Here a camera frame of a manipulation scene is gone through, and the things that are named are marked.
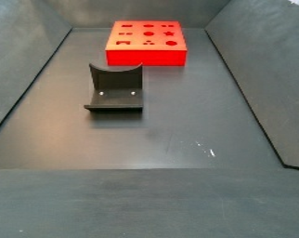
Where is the black curved holder stand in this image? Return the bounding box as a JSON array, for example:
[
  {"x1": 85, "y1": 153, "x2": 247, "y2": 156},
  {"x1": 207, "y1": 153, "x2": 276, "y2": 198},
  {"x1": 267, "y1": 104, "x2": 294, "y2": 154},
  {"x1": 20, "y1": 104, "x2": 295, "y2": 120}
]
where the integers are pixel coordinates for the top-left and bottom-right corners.
[{"x1": 84, "y1": 64, "x2": 144, "y2": 112}]

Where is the red shape sorter box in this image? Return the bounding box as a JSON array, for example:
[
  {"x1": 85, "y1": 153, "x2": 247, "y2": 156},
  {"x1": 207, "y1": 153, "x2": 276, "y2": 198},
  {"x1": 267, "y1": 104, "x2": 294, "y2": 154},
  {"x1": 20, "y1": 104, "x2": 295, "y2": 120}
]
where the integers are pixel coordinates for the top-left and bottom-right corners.
[{"x1": 105, "y1": 20, "x2": 187, "y2": 66}]

